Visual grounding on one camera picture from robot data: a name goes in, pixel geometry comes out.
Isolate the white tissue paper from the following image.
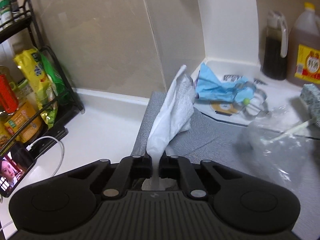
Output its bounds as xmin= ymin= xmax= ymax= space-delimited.
xmin=142 ymin=64 xmax=195 ymax=191

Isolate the clear zip plastic bag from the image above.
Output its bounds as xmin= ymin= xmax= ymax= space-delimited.
xmin=240 ymin=105 xmax=320 ymax=196

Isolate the white printed sheet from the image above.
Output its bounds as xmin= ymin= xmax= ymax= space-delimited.
xmin=200 ymin=71 xmax=285 ymax=132

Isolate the large oil bottle yellow label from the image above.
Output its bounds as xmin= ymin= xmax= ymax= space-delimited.
xmin=286 ymin=2 xmax=320 ymax=88

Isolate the dark soy sauce dispenser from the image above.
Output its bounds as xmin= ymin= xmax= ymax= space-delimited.
xmin=261 ymin=10 xmax=290 ymax=81

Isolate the green cap spice bottle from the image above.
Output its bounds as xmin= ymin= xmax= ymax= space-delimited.
xmin=0 ymin=0 xmax=13 ymax=26

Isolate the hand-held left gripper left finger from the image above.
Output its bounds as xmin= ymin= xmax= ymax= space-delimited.
xmin=51 ymin=155 xmax=152 ymax=197

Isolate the teal speckled cloth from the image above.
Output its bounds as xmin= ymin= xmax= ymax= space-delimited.
xmin=300 ymin=84 xmax=320 ymax=128

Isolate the black wire rack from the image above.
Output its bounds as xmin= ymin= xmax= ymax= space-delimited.
xmin=0 ymin=0 xmax=84 ymax=155

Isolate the red label bottle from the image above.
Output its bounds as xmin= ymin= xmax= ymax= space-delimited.
xmin=0 ymin=65 xmax=43 ymax=144

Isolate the black smartphone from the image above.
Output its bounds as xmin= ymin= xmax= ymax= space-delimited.
xmin=0 ymin=141 xmax=37 ymax=197

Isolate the dark cap spice bottle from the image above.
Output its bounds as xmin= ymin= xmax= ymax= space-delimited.
xmin=10 ymin=0 xmax=21 ymax=21

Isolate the green food packet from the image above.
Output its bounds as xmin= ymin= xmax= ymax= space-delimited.
xmin=40 ymin=52 xmax=71 ymax=106

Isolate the yellow food packet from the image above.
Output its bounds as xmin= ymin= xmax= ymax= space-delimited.
xmin=14 ymin=47 xmax=59 ymax=130

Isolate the grey fabric mat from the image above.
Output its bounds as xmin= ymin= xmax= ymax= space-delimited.
xmin=131 ymin=91 xmax=320 ymax=193

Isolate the white charging cable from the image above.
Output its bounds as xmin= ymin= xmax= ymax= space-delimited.
xmin=27 ymin=136 xmax=65 ymax=178

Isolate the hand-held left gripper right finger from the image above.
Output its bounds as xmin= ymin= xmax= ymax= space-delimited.
xmin=159 ymin=155 xmax=253 ymax=197

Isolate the clear packaging with green bead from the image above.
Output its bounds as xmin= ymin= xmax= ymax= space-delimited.
xmin=231 ymin=80 xmax=272 ymax=119

